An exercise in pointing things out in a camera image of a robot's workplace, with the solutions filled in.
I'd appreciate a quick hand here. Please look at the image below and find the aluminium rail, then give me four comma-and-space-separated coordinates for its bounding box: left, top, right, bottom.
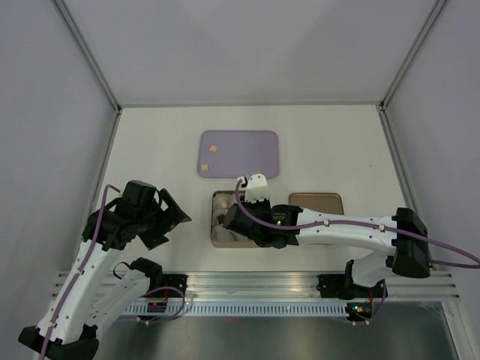
183, 271, 460, 302

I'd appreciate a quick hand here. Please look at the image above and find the white slotted cable duct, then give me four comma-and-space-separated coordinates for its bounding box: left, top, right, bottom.
122, 301, 348, 317

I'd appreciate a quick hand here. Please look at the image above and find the purple tray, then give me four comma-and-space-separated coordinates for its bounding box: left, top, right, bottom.
197, 130, 280, 179

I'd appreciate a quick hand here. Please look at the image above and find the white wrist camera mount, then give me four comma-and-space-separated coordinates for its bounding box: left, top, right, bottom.
239, 173, 269, 203

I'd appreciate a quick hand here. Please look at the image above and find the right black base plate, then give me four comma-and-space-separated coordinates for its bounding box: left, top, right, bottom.
316, 274, 388, 300

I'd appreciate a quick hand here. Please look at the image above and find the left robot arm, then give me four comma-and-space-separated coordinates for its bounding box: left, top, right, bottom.
19, 180, 191, 359

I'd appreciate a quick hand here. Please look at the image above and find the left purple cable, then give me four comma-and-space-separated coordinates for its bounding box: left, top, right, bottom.
39, 183, 123, 360

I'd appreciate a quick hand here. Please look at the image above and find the gold tin box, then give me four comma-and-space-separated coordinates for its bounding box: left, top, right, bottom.
210, 190, 258, 249

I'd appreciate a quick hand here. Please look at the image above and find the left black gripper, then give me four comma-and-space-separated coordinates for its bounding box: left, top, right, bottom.
136, 189, 191, 250

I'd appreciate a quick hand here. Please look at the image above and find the gold tin lid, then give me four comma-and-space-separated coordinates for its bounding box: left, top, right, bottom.
288, 193, 344, 215

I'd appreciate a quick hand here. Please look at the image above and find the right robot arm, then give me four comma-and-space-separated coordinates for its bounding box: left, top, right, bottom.
223, 201, 431, 300

